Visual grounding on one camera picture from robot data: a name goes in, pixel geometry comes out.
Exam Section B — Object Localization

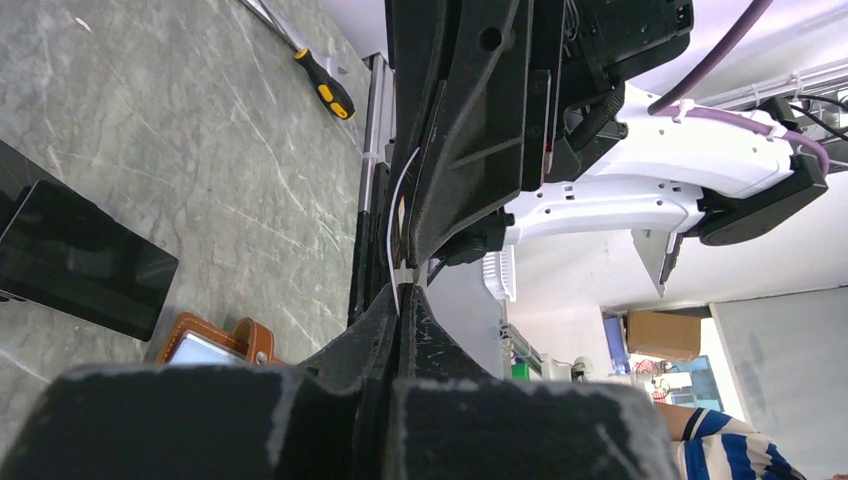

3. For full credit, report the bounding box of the black card wallet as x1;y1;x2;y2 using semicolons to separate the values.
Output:
1;143;178;341

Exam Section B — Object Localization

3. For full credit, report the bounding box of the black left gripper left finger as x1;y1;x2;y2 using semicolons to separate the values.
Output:
1;286;398;479

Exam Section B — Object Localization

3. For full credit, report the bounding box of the black aluminium base frame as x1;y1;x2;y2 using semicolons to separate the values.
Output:
347;53;396;326

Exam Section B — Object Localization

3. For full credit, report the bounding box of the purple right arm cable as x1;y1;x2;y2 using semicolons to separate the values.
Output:
645;0;833;177

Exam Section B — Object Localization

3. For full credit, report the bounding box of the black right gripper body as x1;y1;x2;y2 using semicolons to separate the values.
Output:
523;0;694;191

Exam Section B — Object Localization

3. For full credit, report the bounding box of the black yellow screwdriver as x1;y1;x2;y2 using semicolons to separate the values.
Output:
241;0;356;120

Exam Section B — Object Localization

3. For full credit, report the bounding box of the brown leather card holder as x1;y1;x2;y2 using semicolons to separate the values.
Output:
155;312;282;365

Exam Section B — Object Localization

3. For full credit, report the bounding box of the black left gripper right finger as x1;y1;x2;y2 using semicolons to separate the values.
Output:
390;287;679;479

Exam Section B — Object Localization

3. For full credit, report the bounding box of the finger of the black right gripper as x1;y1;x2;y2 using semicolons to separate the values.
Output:
384;0;465;200
405;1;533;265

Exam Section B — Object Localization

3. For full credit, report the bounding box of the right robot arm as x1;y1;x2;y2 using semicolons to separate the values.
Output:
386;1;830;268

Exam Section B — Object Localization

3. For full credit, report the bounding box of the person in striped shirt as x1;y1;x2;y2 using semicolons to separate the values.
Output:
655;403;805;480

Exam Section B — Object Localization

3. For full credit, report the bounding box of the cardboard box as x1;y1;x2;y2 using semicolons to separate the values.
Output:
625;310;702;362

